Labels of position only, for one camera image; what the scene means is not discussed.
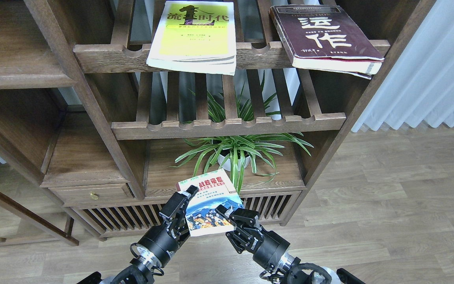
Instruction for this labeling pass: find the white pleated curtain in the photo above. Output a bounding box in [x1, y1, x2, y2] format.
[352, 0, 454, 132]

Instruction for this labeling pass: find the wooden drawer with brass knob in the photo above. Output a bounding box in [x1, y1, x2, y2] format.
[49, 183, 134, 206]

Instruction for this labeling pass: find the yellow green cover book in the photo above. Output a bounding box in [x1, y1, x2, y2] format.
[147, 1, 236, 76]

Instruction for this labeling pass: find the right slatted cabinet door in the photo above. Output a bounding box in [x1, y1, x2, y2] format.
[241, 191, 301, 226]

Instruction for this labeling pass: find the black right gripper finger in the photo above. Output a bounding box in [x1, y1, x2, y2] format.
[231, 209, 260, 233]
[216, 205, 236, 228]

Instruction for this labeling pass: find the green spider plant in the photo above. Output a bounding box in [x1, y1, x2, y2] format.
[170, 84, 314, 193]

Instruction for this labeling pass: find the white book with colourful picture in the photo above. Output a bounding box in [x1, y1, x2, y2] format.
[176, 168, 243, 237]

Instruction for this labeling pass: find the dark wooden bookshelf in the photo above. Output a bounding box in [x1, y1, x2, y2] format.
[0, 0, 435, 240]

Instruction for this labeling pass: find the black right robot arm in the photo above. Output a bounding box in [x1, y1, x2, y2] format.
[216, 205, 362, 284]

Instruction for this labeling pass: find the white plant pot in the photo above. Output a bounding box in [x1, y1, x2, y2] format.
[217, 152, 251, 171]

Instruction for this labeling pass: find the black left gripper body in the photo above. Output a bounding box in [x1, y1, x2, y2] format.
[137, 219, 190, 268]

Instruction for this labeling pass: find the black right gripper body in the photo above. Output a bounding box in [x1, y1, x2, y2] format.
[225, 227, 291, 273]

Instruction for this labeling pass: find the dark maroon cover book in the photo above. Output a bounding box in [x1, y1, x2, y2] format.
[270, 5, 384, 79]

